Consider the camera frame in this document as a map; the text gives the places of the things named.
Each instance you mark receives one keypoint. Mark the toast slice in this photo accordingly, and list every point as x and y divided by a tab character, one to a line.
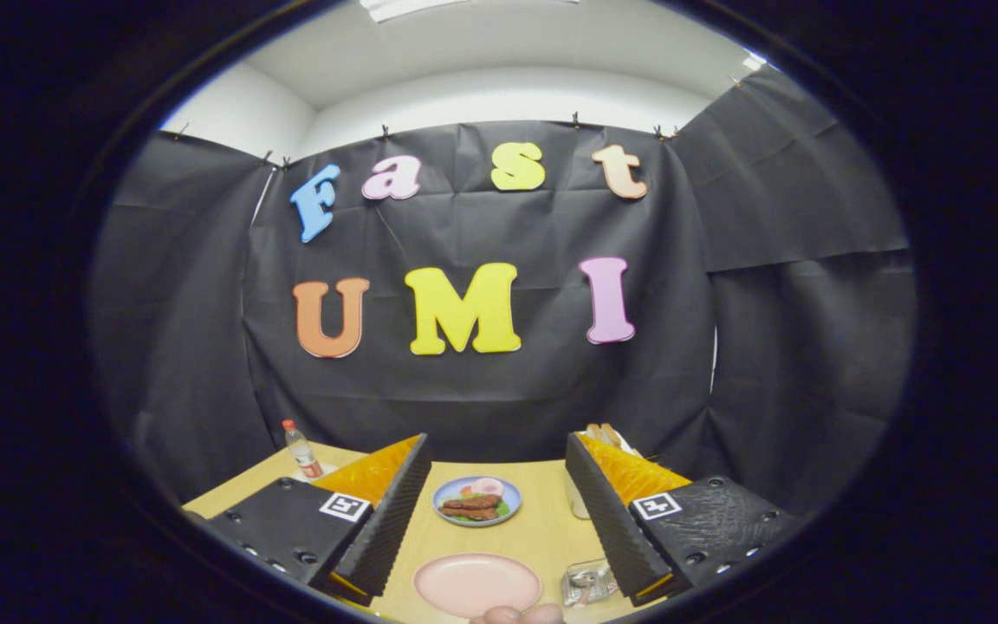
594	431
611	432

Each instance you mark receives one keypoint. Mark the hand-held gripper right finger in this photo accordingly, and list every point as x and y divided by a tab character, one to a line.
607	520

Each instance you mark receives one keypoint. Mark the metal perforated tray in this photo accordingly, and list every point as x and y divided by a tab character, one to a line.
577	572

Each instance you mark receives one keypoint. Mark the clear bottle with red cap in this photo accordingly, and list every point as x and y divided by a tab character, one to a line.
301	452

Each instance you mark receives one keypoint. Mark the blue plate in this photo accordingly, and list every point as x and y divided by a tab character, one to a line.
512	501

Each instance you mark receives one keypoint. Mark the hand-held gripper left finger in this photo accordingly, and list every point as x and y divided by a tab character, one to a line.
395	511

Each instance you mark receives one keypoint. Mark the pink ham slice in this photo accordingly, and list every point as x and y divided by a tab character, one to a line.
489	486

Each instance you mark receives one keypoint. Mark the ceiling light panel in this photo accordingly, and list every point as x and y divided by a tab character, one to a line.
404	7

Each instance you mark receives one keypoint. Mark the green lettuce leaf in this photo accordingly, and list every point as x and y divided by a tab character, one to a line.
503	509

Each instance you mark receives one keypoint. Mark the small white square dish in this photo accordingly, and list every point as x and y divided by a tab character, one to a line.
328	471

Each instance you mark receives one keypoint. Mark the white toaster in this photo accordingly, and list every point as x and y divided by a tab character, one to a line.
575	501

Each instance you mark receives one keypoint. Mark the brown meat piece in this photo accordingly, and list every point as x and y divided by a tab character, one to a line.
475	501
469	513

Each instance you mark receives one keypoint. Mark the pink plate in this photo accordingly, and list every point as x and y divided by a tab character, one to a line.
477	582

